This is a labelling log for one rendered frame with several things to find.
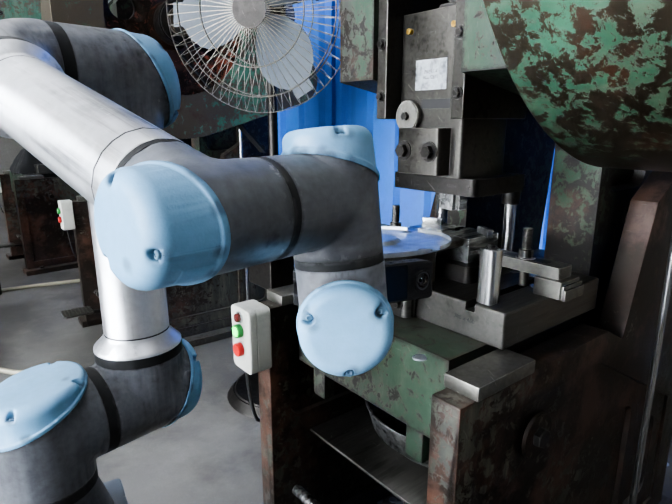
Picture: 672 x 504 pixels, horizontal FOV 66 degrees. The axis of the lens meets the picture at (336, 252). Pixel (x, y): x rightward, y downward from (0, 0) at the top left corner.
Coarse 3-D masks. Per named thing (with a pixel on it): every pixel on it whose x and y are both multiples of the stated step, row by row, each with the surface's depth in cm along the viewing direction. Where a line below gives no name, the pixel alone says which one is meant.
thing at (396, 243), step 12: (384, 228) 99; (396, 228) 98; (384, 240) 83; (396, 240) 83; (408, 240) 86; (420, 240) 86; (432, 240) 85; (444, 240) 85; (384, 252) 76; (396, 252) 72; (408, 252) 73; (420, 252) 74
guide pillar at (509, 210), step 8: (504, 208) 99; (512, 208) 98; (504, 216) 99; (512, 216) 98; (504, 224) 99; (512, 224) 99; (504, 232) 100; (512, 232) 99; (504, 240) 100; (512, 240) 100; (504, 248) 100; (512, 248) 100
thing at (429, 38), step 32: (416, 32) 92; (448, 32) 86; (416, 64) 93; (448, 64) 87; (416, 96) 94; (448, 96) 88; (416, 128) 91; (448, 128) 89; (480, 128) 90; (416, 160) 92; (448, 160) 90; (480, 160) 92
